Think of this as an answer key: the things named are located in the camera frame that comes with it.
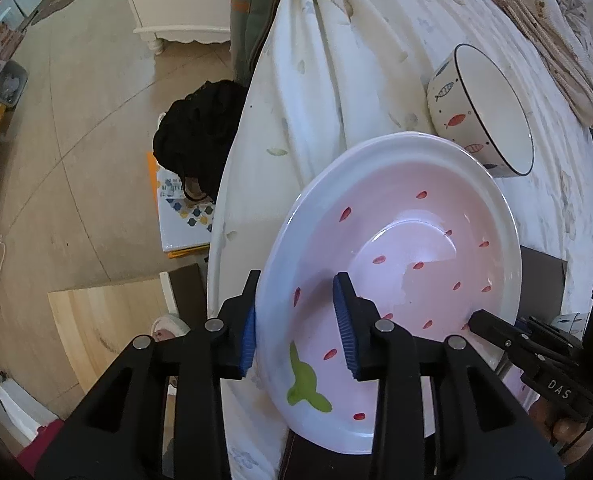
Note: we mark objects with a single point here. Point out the grey bin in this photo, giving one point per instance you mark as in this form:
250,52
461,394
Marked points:
6,82

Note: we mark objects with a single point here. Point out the light wooden board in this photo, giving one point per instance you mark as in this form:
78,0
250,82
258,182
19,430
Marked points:
106,320

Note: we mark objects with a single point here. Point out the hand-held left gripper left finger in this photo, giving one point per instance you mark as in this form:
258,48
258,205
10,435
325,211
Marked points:
249,332

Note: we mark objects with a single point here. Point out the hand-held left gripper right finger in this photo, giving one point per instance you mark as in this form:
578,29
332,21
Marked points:
346,330

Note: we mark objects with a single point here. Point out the black board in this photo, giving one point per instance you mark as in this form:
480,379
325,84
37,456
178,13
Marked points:
541,280

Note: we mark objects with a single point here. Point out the person's right hand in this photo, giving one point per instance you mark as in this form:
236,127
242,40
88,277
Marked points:
559,427

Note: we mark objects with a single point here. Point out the patterned box with orange edge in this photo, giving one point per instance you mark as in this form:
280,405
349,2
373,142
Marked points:
186,220

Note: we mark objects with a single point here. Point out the beige printed blanket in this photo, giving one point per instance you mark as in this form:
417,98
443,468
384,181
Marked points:
551,25

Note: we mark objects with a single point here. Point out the black cloth bundle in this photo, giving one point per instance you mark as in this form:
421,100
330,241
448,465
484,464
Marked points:
201,120

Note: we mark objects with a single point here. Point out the printed carton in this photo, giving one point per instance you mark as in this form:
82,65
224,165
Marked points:
4,37

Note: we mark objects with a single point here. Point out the teal upholstered bed frame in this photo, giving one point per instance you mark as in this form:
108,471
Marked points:
256,25

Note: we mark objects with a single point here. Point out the pale pink slipper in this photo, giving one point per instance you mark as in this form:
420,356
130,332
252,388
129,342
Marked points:
169,330

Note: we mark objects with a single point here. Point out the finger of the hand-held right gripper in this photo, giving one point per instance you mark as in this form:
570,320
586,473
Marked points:
496,332
551,340

